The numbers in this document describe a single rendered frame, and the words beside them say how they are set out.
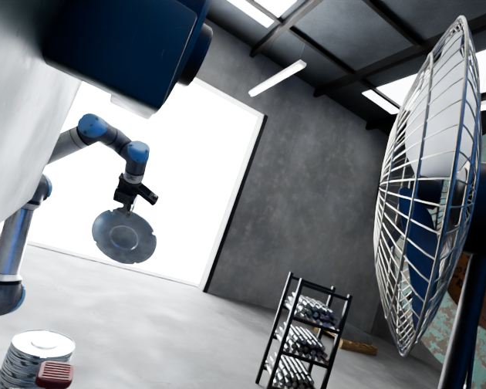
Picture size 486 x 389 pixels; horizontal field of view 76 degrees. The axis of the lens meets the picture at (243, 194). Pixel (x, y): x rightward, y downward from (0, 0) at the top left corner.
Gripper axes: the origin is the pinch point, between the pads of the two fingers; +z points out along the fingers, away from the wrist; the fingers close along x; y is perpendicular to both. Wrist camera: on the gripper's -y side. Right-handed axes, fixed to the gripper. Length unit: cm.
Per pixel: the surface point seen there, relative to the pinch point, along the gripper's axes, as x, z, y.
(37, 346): 27, 82, 23
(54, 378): 72, -33, -8
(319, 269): -321, 328, -323
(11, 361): 36, 84, 31
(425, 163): 41, -84, -58
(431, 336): 39, -35, -104
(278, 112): -463, 115, -127
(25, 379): 41, 84, 21
